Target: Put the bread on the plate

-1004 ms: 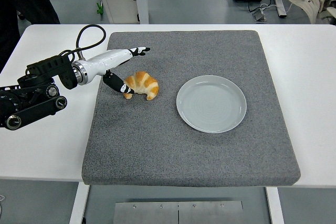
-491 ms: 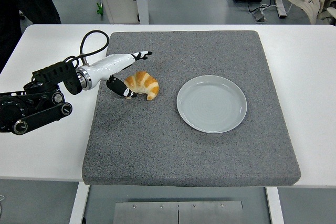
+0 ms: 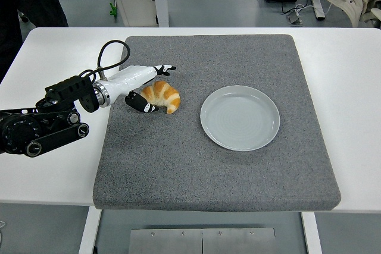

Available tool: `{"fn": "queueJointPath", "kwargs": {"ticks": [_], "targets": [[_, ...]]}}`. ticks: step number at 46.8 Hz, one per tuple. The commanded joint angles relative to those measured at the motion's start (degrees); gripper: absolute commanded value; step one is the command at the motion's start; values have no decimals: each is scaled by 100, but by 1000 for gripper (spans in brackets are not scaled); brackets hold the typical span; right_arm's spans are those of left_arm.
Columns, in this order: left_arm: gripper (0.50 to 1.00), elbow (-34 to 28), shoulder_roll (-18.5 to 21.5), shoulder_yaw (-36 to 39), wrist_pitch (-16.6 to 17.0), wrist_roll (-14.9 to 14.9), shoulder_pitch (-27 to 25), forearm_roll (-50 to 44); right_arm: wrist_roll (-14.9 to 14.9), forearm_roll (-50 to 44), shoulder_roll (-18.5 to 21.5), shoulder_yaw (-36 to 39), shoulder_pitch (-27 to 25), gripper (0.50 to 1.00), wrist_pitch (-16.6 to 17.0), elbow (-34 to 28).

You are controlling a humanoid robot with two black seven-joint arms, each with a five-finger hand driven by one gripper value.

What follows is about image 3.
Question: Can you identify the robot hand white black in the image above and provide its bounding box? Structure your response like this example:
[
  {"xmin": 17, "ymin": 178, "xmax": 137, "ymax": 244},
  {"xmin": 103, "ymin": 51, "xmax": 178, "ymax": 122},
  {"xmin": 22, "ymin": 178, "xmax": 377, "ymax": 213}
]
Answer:
[{"xmin": 102, "ymin": 63, "xmax": 177, "ymax": 114}]

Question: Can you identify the white table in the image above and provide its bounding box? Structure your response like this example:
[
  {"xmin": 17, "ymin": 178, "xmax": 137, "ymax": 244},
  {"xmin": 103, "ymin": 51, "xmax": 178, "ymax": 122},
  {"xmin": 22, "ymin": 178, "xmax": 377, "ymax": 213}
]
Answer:
[{"xmin": 0, "ymin": 26, "xmax": 381, "ymax": 254}]

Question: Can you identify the croissant bread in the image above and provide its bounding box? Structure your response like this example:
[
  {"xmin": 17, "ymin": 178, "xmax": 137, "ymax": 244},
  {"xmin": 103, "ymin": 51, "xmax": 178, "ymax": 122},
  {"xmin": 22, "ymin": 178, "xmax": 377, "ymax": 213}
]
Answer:
[{"xmin": 139, "ymin": 80, "xmax": 181, "ymax": 115}]

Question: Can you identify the grey speckled mat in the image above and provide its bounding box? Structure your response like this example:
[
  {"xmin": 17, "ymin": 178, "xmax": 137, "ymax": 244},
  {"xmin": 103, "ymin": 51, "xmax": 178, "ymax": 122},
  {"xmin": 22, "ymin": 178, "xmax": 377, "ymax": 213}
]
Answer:
[{"xmin": 92, "ymin": 34, "xmax": 342, "ymax": 213}]

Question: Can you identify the grey metal plate with screws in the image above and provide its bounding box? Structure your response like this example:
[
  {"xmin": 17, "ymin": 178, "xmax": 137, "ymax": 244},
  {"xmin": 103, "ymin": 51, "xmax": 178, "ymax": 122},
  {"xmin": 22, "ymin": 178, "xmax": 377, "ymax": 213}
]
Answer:
[{"xmin": 128, "ymin": 227, "xmax": 277, "ymax": 254}]

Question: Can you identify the grey floor adapter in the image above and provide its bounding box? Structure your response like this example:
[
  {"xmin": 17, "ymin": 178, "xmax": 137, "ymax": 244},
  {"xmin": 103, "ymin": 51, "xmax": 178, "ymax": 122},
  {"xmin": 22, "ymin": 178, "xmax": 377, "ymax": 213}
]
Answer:
[{"xmin": 286, "ymin": 12, "xmax": 303, "ymax": 25}]

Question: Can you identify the grey round plate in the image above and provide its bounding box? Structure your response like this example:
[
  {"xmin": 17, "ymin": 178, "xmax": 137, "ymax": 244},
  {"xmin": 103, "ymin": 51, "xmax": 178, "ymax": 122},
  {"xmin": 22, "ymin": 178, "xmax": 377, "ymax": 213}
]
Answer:
[{"xmin": 199, "ymin": 84, "xmax": 281, "ymax": 152}]

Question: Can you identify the person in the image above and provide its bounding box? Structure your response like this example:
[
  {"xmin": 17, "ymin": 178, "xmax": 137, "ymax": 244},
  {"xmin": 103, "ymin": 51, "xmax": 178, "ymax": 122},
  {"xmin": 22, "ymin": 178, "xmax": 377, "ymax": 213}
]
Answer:
[{"xmin": 0, "ymin": 0, "xmax": 70, "ymax": 84}]

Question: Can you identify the white cable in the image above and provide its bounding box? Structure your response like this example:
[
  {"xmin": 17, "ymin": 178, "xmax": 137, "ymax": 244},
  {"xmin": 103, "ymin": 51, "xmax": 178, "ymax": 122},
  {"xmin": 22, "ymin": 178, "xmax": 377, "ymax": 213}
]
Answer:
[{"xmin": 293, "ymin": 1, "xmax": 339, "ymax": 17}]

